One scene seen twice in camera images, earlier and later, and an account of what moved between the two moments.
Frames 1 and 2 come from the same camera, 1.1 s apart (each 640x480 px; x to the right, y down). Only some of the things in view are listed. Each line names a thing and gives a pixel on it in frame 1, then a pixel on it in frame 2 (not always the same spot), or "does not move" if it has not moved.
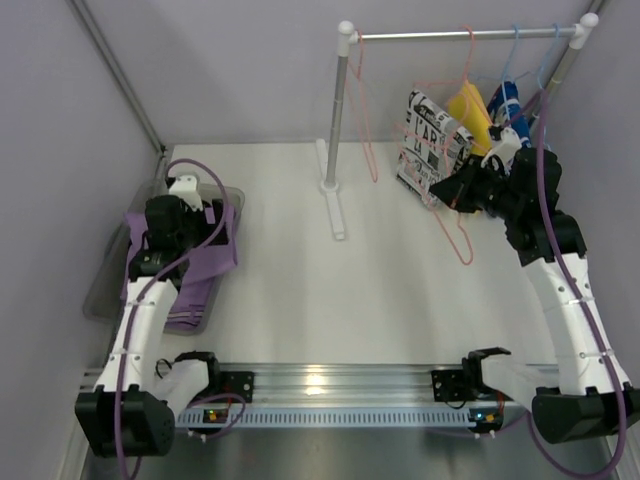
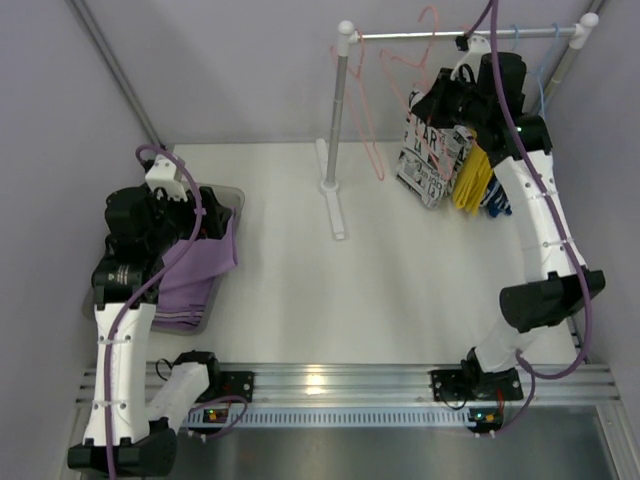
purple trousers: [189, 307] does not move
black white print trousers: [431, 147] does not move
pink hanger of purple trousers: [463, 248] -> [384, 52]
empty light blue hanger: [540, 78] does not move
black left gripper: [216, 214] does not move
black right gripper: [476, 187] -> [445, 98]
